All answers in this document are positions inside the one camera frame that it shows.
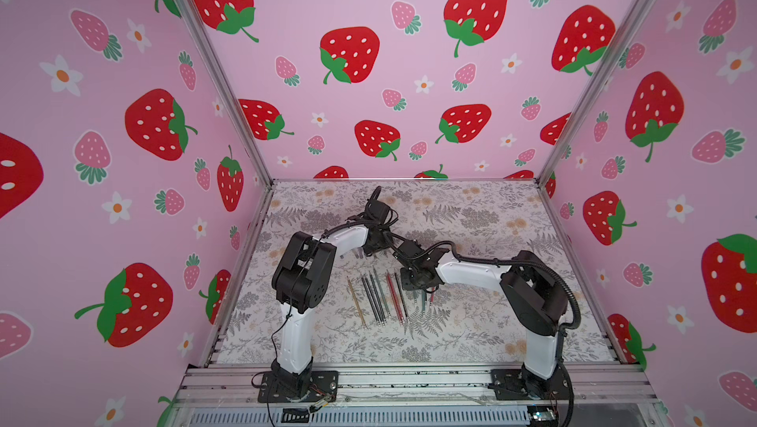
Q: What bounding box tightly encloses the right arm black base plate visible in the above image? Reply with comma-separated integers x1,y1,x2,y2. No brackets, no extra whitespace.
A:
487,367,574,401

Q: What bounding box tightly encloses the right aluminium corner post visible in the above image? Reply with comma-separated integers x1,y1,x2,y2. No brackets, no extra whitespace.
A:
536,0,656,190

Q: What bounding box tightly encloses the left aluminium corner post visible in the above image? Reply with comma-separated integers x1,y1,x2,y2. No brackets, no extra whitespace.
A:
173,0,272,188

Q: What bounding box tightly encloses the aluminium corner post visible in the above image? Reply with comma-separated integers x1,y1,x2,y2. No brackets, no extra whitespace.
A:
536,0,656,190
173,0,272,188

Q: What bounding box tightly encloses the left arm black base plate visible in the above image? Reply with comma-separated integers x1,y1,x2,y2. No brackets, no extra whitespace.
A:
257,371,339,403

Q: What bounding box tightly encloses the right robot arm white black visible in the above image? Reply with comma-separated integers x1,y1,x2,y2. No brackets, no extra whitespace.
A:
393,240,582,382

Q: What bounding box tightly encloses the aluminium frame rail base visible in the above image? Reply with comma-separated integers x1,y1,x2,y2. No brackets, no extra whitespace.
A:
167,363,673,426

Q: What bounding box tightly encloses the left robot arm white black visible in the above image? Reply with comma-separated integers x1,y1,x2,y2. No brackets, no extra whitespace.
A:
271,186,396,379

